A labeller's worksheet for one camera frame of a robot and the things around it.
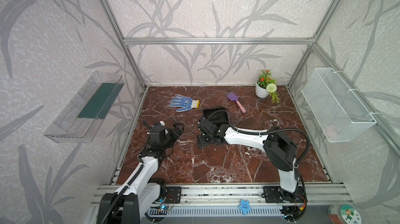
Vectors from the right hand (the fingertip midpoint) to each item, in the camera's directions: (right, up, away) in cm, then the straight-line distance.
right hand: (201, 134), depth 89 cm
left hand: (-10, +7, -4) cm, 12 cm away
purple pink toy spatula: (+23, +23, +26) cm, 41 cm away
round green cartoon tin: (+61, -26, -27) cm, 71 cm away
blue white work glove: (-13, +17, +21) cm, 30 cm away
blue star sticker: (+21, -28, -19) cm, 40 cm away
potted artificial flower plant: (+42, +30, +14) cm, 53 cm away
